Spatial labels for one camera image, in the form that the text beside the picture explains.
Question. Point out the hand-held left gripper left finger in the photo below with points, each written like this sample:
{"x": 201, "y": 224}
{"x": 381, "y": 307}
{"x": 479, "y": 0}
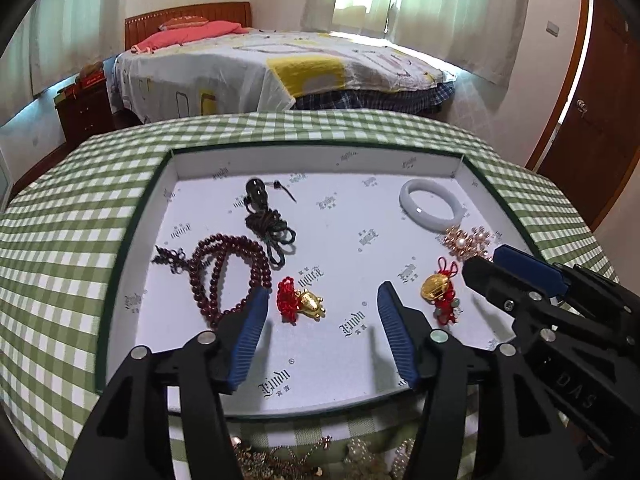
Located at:
{"x": 250, "y": 330}

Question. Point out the red box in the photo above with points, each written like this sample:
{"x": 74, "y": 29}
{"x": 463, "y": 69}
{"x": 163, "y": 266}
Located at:
{"x": 92, "y": 80}

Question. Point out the white jade bangle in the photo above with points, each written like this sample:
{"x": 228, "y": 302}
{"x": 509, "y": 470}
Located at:
{"x": 435, "y": 221}

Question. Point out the green tray with white lining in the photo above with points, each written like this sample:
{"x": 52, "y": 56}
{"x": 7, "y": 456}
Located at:
{"x": 350, "y": 200}

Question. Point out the white sheer curtain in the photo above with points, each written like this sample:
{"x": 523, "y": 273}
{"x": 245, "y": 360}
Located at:
{"x": 440, "y": 5}
{"x": 65, "y": 25}

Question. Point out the patterned white bedspread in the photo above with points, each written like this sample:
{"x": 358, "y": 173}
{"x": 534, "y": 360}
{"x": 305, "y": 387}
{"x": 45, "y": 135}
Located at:
{"x": 225, "y": 75}

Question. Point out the gold turtle red knot charm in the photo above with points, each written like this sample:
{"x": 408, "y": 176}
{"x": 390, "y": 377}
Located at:
{"x": 307, "y": 302}

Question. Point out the small silver pendant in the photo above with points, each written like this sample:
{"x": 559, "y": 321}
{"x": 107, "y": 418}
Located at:
{"x": 402, "y": 460}

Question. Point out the wall light switch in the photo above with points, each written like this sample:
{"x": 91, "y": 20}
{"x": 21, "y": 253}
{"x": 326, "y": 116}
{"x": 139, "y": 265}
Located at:
{"x": 551, "y": 27}

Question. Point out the green checked tablecloth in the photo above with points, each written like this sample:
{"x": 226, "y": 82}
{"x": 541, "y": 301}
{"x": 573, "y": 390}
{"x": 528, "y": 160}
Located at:
{"x": 60, "y": 210}

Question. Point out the pink pillow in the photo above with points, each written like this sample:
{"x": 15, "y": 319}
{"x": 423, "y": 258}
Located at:
{"x": 200, "y": 32}

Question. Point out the blue plaid bed sheet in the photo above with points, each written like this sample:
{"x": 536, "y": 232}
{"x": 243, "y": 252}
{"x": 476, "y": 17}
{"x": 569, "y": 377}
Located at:
{"x": 390, "y": 100}

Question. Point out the dark wooden nightstand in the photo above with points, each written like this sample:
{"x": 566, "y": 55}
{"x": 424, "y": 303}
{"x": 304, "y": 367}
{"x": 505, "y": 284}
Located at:
{"x": 85, "y": 115}

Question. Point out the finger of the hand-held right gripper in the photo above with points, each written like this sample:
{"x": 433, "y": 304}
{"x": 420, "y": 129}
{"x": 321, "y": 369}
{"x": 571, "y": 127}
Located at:
{"x": 532, "y": 267}
{"x": 500, "y": 285}

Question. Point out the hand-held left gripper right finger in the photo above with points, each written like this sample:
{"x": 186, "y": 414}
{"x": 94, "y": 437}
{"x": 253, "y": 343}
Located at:
{"x": 395, "y": 330}

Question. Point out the white pearl jewelry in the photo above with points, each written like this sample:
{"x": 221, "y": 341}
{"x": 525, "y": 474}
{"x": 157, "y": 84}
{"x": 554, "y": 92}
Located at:
{"x": 362, "y": 460}

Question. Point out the wooden bed headboard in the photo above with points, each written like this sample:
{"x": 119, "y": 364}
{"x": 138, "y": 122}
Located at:
{"x": 190, "y": 10}

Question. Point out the brown wooden door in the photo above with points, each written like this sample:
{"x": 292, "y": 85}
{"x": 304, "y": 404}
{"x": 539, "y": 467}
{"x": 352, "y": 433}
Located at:
{"x": 600, "y": 110}

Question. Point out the brown plush toy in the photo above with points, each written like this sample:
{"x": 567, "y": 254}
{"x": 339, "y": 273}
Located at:
{"x": 92, "y": 68}

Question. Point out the pearl and gold brooch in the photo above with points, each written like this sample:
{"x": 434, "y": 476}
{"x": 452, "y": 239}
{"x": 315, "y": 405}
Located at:
{"x": 470, "y": 242}

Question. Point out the small orange cushion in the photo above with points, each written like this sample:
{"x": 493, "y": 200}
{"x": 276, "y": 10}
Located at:
{"x": 182, "y": 22}

